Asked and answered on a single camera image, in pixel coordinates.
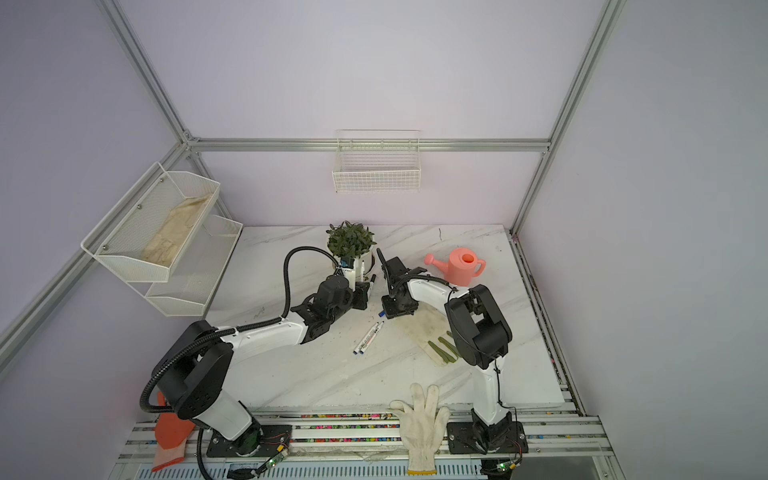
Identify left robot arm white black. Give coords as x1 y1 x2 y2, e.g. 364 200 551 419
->
141 275 371 451

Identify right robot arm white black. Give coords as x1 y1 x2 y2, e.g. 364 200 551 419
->
376 248 513 436

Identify beige glove green fingers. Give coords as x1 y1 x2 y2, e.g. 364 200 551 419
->
394 305 460 366

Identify potted green plant white pot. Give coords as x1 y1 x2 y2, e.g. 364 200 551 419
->
326 220 376 269

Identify pink watering can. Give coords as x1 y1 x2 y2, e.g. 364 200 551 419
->
424 247 486 287

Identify white knit glove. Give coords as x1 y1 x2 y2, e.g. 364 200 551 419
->
389 383 451 476

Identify lower white mesh shelf basket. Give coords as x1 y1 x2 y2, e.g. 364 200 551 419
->
145 214 243 317

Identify white mesh shelf basket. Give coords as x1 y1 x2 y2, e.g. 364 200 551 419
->
145 214 243 317
81 163 220 283

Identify beige cloth in basket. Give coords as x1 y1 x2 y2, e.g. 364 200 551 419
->
140 195 211 267

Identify upper white mesh shelf basket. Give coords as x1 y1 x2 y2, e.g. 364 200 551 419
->
81 163 220 283

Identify red rubber glove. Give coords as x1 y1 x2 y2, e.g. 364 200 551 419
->
151 411 195 473

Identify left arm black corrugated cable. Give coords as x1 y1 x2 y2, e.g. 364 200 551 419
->
139 245 340 480

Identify white wire wall basket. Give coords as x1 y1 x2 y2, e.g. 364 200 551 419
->
332 129 422 194

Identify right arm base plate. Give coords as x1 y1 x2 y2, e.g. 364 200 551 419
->
447 421 529 455

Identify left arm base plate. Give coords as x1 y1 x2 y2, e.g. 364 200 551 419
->
206 424 293 458

